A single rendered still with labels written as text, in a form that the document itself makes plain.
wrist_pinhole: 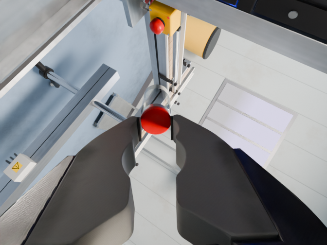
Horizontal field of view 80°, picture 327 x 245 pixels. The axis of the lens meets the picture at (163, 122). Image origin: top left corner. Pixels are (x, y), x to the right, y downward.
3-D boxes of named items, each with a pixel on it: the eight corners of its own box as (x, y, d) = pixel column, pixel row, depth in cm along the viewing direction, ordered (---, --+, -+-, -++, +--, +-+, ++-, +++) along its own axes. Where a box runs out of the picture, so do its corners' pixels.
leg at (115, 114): (43, 61, 133) (135, 116, 116) (50, 69, 142) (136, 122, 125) (33, 70, 131) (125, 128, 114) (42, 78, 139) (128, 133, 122)
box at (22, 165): (19, 152, 106) (30, 161, 104) (26, 154, 111) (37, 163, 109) (2, 171, 102) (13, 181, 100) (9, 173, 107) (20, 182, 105)
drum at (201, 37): (162, 43, 296) (204, 64, 280) (154, 27, 253) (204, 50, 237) (176, 19, 295) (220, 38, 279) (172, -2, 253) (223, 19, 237)
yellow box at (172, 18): (162, -11, 54) (185, -1, 52) (163, 12, 60) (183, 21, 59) (147, 7, 51) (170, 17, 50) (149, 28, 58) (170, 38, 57)
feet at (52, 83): (12, 33, 116) (29, 43, 113) (58, 80, 162) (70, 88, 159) (2, 43, 113) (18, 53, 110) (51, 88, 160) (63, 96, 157)
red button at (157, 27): (154, 11, 53) (167, 17, 52) (155, 24, 57) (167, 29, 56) (147, 20, 52) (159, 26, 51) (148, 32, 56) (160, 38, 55)
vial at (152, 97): (169, 83, 16) (172, 104, 13) (169, 107, 17) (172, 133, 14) (142, 84, 16) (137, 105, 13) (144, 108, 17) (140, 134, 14)
